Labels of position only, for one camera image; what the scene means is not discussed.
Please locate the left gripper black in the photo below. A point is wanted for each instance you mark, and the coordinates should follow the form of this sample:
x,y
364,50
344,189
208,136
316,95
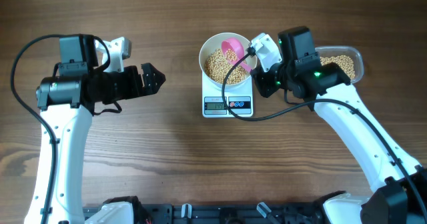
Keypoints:
x,y
137,89

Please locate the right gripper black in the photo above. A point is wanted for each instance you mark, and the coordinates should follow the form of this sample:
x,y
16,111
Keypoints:
x,y
259,75

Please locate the pink plastic measuring scoop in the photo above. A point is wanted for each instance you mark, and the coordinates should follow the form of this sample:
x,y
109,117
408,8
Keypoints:
x,y
234,44

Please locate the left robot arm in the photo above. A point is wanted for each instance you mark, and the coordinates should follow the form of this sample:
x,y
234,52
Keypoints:
x,y
90,71

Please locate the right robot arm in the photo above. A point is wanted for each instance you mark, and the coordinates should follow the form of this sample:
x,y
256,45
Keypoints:
x,y
397,180

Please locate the white digital kitchen scale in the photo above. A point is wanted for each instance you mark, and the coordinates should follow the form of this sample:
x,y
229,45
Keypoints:
x,y
239,98

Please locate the white bowl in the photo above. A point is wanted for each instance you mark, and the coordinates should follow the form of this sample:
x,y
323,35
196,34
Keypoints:
x,y
214,43

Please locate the soybeans pile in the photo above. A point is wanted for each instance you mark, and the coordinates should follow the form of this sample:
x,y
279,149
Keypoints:
x,y
218,65

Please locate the clear plastic container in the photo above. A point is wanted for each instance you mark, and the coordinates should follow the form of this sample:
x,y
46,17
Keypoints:
x,y
348,58

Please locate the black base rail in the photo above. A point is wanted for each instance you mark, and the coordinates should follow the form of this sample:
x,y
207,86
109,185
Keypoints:
x,y
288,213

